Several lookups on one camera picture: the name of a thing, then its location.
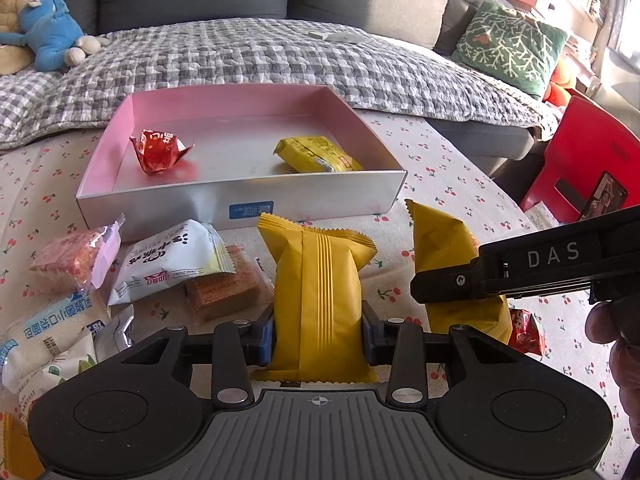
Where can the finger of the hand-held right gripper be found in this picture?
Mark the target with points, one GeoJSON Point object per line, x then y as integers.
{"type": "Point", "coordinates": [457, 280]}

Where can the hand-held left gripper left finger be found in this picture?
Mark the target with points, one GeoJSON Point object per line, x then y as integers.
{"type": "Point", "coordinates": [265, 342]}

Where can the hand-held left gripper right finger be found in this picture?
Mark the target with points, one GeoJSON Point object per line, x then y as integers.
{"type": "Point", "coordinates": [372, 345]}

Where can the plain yellow snack packet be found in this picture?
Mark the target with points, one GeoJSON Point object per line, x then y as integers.
{"type": "Point", "coordinates": [440, 240]}
{"type": "Point", "coordinates": [315, 300]}

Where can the brown cake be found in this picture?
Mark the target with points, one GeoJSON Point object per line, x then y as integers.
{"type": "Point", "coordinates": [225, 287]}

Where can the white box with pink inside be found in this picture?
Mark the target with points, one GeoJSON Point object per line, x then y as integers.
{"type": "Point", "coordinates": [175, 200]}

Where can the white and green snack packet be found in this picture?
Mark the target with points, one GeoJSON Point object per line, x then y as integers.
{"type": "Point", "coordinates": [50, 370]}

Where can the white and blue snack packet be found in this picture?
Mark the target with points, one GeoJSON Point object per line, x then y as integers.
{"type": "Point", "coordinates": [45, 325]}

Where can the golden orange snack packet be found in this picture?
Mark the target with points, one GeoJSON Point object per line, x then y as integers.
{"type": "Point", "coordinates": [15, 450]}

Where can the person's right hand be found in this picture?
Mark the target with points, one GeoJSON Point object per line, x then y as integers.
{"type": "Point", "coordinates": [627, 360]}

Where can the cherry print tablecloth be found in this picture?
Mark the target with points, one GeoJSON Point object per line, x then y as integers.
{"type": "Point", "coordinates": [390, 270]}

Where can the dark picture card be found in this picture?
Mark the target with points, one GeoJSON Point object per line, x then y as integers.
{"type": "Point", "coordinates": [605, 196]}

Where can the small red snack packet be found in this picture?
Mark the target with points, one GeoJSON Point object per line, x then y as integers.
{"type": "Point", "coordinates": [527, 332]}

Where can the red plastic chair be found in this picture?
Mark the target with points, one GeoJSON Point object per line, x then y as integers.
{"type": "Point", "coordinates": [585, 150]}

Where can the white paw print snack packet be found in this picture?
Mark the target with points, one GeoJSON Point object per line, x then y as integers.
{"type": "Point", "coordinates": [170, 260]}

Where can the silver foil snack packet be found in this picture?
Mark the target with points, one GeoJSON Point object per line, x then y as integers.
{"type": "Point", "coordinates": [120, 335]}

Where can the orange plush toy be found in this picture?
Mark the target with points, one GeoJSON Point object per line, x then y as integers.
{"type": "Point", "coordinates": [560, 85]}

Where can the yellow printed snack packet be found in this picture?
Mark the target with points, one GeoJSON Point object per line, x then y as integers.
{"type": "Point", "coordinates": [315, 154]}

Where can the pink snack in clear wrapper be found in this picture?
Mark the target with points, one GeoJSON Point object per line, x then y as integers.
{"type": "Point", "coordinates": [70, 257]}

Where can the red foil snack packet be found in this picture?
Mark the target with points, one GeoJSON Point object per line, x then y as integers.
{"type": "Point", "coordinates": [157, 152]}

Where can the green patterned cushion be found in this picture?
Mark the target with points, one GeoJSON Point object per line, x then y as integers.
{"type": "Point", "coordinates": [510, 45]}

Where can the small white flat packet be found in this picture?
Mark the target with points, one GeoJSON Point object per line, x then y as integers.
{"type": "Point", "coordinates": [340, 36]}

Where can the grey checked blanket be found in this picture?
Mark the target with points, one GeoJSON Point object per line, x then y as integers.
{"type": "Point", "coordinates": [250, 60]}

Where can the blue plush toy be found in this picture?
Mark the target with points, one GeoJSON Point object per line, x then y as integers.
{"type": "Point", "coordinates": [47, 30]}

